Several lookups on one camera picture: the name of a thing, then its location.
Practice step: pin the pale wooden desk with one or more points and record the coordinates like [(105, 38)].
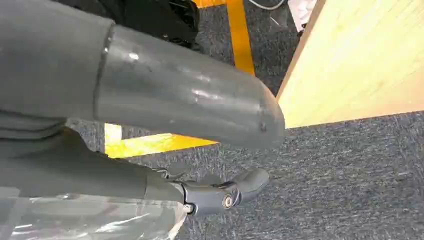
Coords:
[(357, 63)]

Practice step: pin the black robot leg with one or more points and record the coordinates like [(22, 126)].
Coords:
[(149, 16)]

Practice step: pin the yellow floor tape strip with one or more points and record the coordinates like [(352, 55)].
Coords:
[(149, 145), (241, 36), (208, 3)]

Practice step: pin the white paper sheet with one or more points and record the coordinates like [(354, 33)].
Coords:
[(302, 12)]

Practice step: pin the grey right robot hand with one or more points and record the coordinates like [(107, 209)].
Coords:
[(172, 86)]

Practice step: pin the grey ribbed right arm sleeve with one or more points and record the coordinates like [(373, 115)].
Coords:
[(30, 127)]

